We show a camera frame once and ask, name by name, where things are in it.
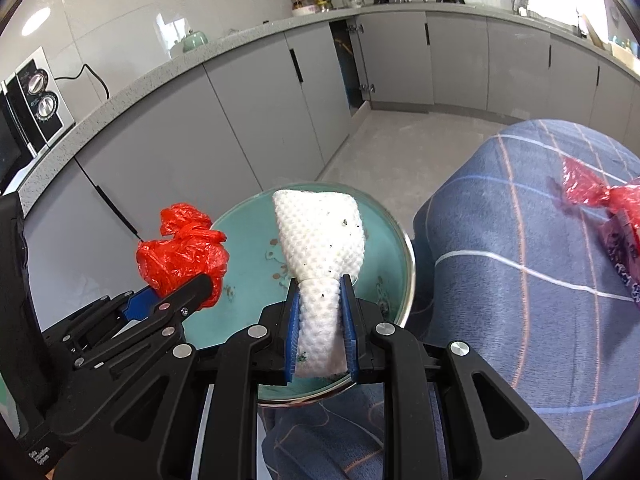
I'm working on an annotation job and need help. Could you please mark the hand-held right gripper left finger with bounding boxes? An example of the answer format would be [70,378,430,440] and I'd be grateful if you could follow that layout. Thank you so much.
[52,277,303,480]

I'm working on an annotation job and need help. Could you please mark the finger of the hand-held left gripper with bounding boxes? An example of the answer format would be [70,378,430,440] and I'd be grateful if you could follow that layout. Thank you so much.
[60,274,213,370]
[42,287,162,337]

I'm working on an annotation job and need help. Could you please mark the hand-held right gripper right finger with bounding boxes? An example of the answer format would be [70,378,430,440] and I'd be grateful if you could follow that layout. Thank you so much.
[340,274,585,480]

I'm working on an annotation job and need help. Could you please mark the teal enamel basin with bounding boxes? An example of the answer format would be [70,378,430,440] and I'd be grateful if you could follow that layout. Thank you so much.
[182,181,416,403]

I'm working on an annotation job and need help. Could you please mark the translucent red plastic bag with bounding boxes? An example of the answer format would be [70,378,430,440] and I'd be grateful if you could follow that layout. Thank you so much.
[559,156,640,306]

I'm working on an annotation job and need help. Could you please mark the blue checked tablecloth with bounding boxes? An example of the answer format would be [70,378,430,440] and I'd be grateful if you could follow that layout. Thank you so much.
[260,119,640,480]

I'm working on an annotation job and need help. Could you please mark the grey kitchen base cabinets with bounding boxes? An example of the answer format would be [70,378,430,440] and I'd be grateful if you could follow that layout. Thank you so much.
[15,0,640,281]

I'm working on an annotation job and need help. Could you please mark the microwave oven with dials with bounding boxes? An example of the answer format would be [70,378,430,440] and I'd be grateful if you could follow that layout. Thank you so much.
[0,46,76,196]

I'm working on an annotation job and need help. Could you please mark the teal teapot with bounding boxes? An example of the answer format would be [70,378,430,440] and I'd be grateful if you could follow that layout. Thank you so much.
[170,30,211,56]

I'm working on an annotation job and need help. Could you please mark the blue plastic container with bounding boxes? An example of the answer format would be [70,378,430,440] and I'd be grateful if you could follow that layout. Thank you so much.
[337,35,361,106]

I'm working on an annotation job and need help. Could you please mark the black power cable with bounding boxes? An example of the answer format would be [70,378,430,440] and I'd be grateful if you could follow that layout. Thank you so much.
[54,63,111,101]

